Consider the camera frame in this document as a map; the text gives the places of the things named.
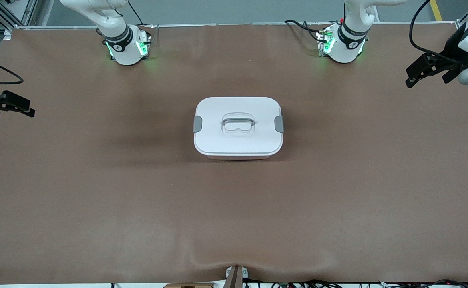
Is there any black base cable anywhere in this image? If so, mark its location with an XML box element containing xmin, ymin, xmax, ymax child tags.
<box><xmin>128</xmin><ymin>0</ymin><xmax>150</xmax><ymax>28</ymax></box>
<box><xmin>284</xmin><ymin>19</ymin><xmax>324</xmax><ymax>42</ymax></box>

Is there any white lid with grey latches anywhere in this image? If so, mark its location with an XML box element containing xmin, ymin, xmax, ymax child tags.
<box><xmin>193</xmin><ymin>96</ymin><xmax>284</xmax><ymax>156</ymax></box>

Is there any metal table edge clamp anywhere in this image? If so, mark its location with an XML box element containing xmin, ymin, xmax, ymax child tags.
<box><xmin>225</xmin><ymin>265</ymin><xmax>249</xmax><ymax>288</ymax></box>

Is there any brown table mat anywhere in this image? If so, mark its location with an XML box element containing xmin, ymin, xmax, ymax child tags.
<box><xmin>0</xmin><ymin>23</ymin><xmax>468</xmax><ymax>285</ymax></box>

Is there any pink translucent plastic box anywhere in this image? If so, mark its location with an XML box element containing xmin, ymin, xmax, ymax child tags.
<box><xmin>205</xmin><ymin>154</ymin><xmax>275</xmax><ymax>161</ymax></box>

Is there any black left base cable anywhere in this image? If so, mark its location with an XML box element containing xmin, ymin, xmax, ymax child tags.
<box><xmin>284</xmin><ymin>19</ymin><xmax>324</xmax><ymax>42</ymax></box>

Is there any black right base cable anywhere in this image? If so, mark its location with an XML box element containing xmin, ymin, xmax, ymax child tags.
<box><xmin>128</xmin><ymin>0</ymin><xmax>150</xmax><ymax>28</ymax></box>

